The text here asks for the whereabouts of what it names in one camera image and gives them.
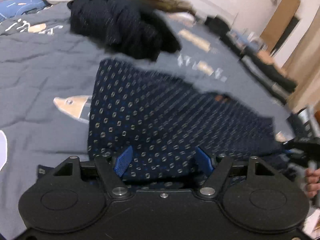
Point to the person's right hand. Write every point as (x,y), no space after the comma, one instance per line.
(312,182)

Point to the blue printed pillow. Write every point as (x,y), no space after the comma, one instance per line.
(17,6)

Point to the black clothes pile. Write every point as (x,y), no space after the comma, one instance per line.
(217,23)

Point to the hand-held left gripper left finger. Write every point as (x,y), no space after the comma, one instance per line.
(123,161)

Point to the navy knitted garment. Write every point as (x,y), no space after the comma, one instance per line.
(120,22)

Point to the navy dotted sweater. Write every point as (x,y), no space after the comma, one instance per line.
(162,120)

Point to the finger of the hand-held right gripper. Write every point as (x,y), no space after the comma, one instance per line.
(297,158)
(295,145)

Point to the black folded garment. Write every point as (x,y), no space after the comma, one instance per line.
(272,72)

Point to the butterfly wall sticker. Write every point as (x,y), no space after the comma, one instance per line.
(275,0)

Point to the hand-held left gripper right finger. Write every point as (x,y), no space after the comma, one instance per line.
(203,160)

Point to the beige curtain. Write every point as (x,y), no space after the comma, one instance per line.
(307,67)

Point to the black panel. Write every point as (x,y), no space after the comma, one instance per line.
(288,35)

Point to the grey quilted bedspread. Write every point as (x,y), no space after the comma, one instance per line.
(37,67)

